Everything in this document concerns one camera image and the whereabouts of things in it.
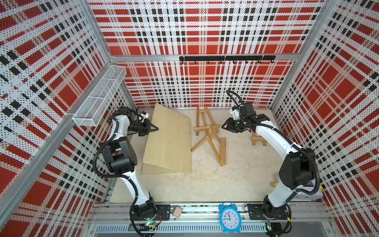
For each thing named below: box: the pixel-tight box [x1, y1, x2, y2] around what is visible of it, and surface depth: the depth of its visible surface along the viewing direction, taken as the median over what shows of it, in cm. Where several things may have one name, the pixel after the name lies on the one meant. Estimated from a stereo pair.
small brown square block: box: [171, 205, 184, 219], surface depth 74 cm
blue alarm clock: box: [218, 201, 242, 233], surface depth 72 cm
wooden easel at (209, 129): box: [190, 123, 227, 167], surface depth 90 cm
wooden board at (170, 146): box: [142, 102, 192, 174], surface depth 90 cm
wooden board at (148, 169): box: [140, 161, 191, 175], surface depth 88 cm
